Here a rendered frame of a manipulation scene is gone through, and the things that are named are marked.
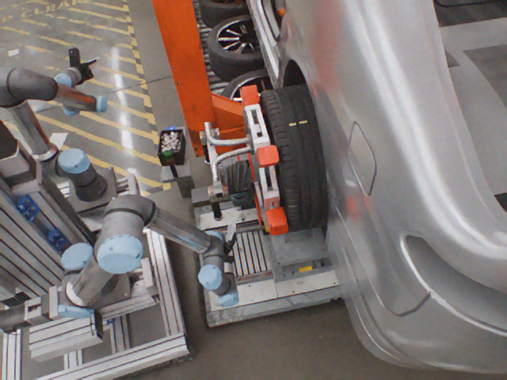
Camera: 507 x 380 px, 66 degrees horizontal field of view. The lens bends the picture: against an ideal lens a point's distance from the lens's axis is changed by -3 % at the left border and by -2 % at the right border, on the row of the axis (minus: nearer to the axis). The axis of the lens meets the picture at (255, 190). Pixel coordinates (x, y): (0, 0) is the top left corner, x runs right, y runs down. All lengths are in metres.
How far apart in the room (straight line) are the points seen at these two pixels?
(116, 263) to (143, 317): 1.16
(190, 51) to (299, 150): 0.72
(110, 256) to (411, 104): 0.83
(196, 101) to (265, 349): 1.38
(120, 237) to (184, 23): 1.05
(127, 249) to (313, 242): 1.42
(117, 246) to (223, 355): 1.37
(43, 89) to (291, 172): 0.97
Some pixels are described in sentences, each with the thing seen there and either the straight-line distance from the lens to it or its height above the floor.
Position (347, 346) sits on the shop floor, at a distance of 2.37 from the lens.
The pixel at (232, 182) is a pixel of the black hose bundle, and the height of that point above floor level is 1.01.
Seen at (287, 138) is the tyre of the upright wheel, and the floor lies 1.15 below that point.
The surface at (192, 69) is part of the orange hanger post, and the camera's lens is 1.99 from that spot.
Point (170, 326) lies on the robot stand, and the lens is 2.22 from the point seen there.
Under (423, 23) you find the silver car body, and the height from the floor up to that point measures 1.75.
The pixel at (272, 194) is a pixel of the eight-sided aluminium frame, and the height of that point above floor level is 0.97.
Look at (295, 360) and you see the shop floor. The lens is 2.33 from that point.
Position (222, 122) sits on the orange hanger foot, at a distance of 2.24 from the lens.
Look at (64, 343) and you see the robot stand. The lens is 1.82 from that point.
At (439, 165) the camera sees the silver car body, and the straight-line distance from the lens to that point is 0.85.
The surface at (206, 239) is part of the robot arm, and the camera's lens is 1.41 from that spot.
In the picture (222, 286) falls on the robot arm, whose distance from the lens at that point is 1.41.
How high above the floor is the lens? 2.26
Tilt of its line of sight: 53 degrees down
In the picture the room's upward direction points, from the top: 7 degrees counter-clockwise
